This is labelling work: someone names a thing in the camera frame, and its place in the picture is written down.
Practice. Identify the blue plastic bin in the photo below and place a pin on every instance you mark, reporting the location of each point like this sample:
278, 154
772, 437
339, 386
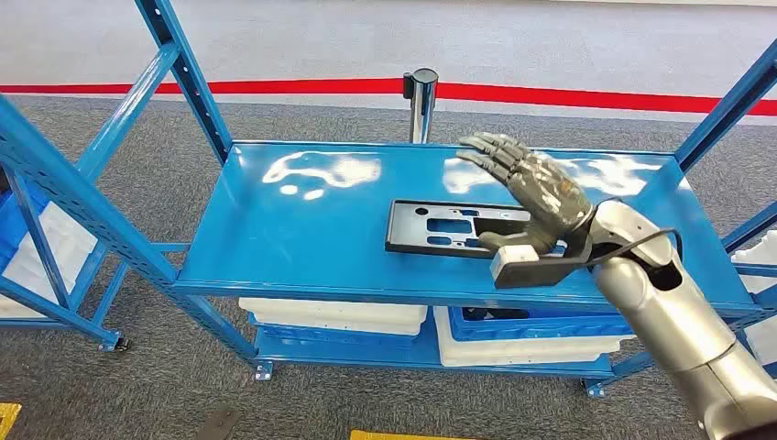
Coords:
334, 340
12, 231
546, 329

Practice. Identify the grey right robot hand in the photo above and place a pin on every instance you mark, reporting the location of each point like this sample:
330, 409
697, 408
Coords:
546, 194

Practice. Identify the large black plastic panel part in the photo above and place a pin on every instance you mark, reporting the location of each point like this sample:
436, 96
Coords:
419, 234

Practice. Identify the chrome stanchion post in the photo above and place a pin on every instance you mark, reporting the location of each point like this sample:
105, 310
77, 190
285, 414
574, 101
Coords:
420, 109

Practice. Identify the small black plastic part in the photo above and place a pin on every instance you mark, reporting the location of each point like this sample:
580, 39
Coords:
498, 314

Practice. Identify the red floor tape line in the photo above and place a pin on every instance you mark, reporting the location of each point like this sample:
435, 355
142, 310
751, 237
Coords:
303, 86

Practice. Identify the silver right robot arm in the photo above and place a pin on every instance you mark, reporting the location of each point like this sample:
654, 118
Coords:
668, 316

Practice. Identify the yellow floor tape rectangle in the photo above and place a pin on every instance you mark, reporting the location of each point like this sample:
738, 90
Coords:
394, 435
7, 422

